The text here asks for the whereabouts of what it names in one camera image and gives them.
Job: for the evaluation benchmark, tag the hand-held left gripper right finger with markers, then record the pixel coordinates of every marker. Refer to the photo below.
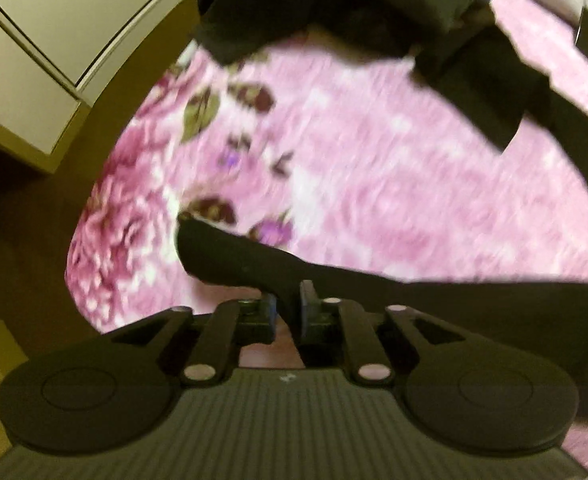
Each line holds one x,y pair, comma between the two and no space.
306,310

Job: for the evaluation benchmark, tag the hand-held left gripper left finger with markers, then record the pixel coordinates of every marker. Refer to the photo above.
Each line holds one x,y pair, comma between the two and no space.
269,312

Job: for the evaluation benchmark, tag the black garment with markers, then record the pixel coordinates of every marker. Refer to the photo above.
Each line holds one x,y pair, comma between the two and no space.
423,305

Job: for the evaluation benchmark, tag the pile of dark clothes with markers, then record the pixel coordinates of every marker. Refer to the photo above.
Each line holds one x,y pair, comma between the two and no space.
334,0

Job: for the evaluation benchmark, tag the pink floral blanket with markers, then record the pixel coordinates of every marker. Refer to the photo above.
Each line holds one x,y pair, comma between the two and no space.
373,185

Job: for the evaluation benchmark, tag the cream cabinet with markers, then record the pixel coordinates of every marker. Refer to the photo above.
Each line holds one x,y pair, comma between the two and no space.
34,35

